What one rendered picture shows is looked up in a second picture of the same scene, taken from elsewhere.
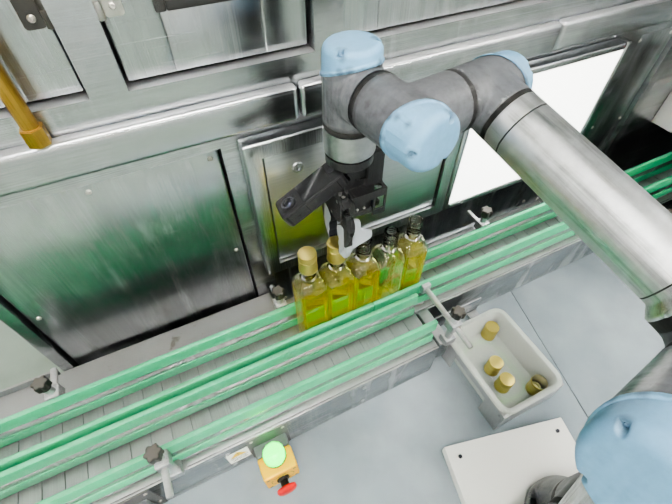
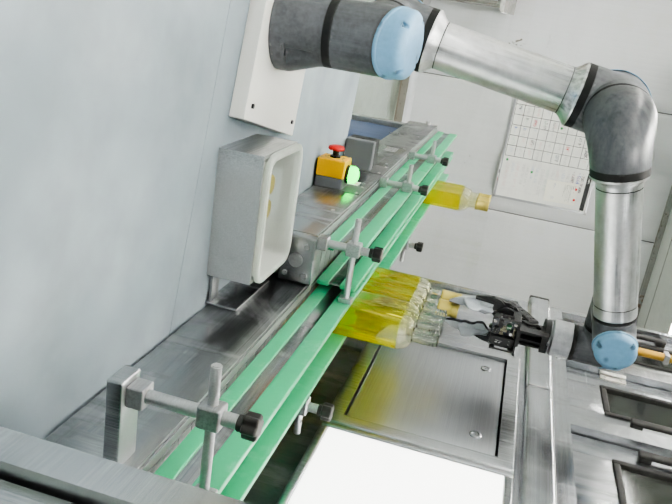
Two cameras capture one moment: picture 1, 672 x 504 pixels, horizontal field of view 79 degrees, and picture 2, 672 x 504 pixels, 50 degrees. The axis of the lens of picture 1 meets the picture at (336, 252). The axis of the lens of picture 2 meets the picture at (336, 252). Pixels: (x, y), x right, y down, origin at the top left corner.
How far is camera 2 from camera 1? 177 cm
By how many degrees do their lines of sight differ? 85
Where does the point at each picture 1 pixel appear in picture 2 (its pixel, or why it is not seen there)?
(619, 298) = (75, 299)
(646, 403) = not seen: hidden behind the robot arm
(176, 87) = (562, 368)
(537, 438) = (262, 107)
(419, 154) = not seen: hidden behind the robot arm
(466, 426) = not seen: hidden behind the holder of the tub
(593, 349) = (159, 198)
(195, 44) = (580, 387)
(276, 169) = (490, 362)
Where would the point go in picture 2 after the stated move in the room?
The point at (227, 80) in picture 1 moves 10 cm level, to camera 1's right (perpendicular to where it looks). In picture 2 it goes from (560, 380) to (566, 381)
